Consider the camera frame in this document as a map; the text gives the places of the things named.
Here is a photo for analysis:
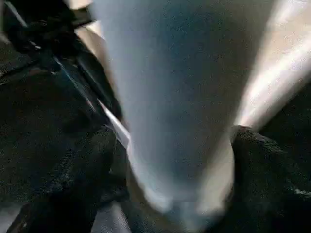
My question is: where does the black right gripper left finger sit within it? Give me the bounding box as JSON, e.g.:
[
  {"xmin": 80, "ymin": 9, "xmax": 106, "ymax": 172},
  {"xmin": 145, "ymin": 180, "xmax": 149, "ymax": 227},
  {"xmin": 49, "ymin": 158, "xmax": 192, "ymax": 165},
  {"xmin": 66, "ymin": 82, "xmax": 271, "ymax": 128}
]
[{"xmin": 7, "ymin": 126, "xmax": 132, "ymax": 233}]

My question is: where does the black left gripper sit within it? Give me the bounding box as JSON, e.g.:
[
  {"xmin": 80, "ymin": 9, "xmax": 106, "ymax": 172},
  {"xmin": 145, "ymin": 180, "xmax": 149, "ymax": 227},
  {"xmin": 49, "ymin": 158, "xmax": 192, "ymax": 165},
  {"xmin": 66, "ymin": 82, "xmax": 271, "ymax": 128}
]
[{"xmin": 4, "ymin": 0, "xmax": 125, "ymax": 122}]

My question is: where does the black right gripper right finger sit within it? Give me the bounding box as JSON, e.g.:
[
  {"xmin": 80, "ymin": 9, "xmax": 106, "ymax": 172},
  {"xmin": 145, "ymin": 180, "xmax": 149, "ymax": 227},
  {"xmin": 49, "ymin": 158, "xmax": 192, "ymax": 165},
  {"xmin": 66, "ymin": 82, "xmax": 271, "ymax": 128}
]
[{"xmin": 229, "ymin": 125, "xmax": 311, "ymax": 233}]

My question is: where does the white plastic table leg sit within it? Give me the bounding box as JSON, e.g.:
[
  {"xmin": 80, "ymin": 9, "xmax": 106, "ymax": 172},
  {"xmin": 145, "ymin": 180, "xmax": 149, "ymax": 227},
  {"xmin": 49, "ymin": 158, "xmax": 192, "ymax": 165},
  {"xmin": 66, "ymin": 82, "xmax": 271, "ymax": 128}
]
[{"xmin": 91, "ymin": 0, "xmax": 276, "ymax": 233}]

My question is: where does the white plastic table top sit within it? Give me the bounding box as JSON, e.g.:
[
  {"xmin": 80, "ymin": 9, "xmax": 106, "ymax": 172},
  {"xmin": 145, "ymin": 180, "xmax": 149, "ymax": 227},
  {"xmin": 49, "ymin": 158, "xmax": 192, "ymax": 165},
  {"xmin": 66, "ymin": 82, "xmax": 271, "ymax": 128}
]
[{"xmin": 69, "ymin": 0, "xmax": 311, "ymax": 149}]

